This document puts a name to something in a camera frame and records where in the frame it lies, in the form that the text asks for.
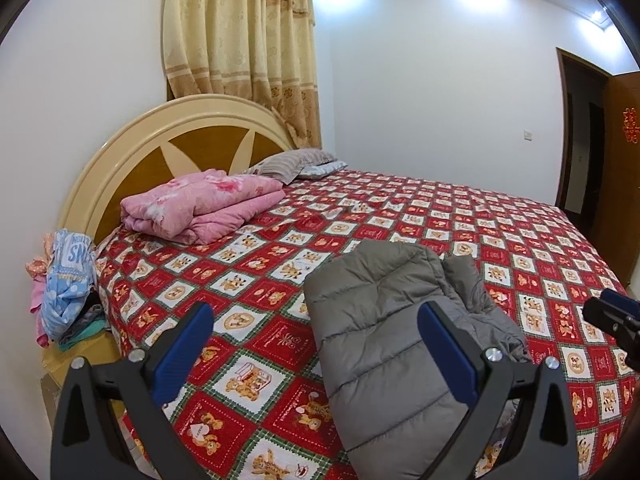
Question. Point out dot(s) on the dark wooden door frame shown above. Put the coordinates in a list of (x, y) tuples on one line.
[(564, 135)]

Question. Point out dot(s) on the green cloth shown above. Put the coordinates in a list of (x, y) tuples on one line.
[(85, 335)]

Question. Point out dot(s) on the pink folded quilt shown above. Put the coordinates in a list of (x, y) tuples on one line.
[(200, 205)]

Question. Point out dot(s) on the grey puffer jacket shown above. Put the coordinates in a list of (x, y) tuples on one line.
[(380, 335)]

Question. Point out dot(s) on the yellow nightstand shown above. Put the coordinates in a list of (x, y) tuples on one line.
[(57, 366)]

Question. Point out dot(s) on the brown wooden door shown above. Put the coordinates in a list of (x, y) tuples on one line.
[(622, 185)]

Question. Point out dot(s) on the blue printed cloth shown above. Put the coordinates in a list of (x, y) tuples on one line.
[(70, 285)]

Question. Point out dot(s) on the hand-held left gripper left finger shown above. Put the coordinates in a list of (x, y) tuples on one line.
[(182, 355)]

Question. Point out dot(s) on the dark cloth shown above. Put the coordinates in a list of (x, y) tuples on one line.
[(92, 310)]

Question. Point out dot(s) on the beige patterned curtain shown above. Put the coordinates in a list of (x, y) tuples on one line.
[(240, 50)]

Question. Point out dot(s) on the small grey patterned pillow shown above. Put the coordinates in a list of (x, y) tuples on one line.
[(325, 169)]

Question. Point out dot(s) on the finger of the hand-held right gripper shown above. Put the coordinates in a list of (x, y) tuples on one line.
[(607, 317), (622, 300)]

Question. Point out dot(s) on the cream wooden headboard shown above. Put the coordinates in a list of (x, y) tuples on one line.
[(100, 170)]

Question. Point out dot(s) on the red bear printed bedspread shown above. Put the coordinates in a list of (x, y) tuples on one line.
[(250, 280)]

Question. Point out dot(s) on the striped pillow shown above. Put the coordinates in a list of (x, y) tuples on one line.
[(290, 162)]

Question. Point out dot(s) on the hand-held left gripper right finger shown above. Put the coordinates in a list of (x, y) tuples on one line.
[(447, 355)]

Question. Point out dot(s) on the red paper door decoration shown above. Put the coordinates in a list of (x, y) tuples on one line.
[(632, 125)]

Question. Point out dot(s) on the pink cloth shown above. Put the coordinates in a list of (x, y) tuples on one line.
[(37, 300)]

